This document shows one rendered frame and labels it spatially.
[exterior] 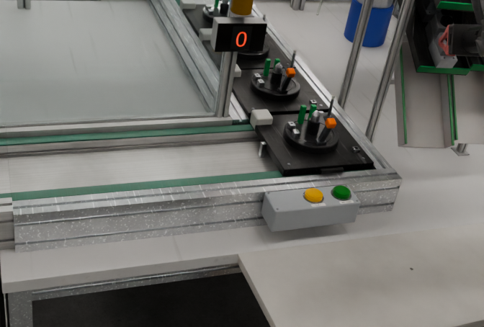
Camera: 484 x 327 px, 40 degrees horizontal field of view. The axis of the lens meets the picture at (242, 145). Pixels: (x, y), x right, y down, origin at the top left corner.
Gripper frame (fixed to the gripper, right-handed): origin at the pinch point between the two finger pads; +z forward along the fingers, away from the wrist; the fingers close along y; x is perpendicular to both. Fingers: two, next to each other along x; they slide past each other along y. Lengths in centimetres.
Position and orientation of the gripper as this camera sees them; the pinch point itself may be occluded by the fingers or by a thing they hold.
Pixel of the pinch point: (449, 42)
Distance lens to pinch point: 164.2
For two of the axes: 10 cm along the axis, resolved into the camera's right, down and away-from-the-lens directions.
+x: -0.2, 10.0, 1.0
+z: -2.6, -1.0, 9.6
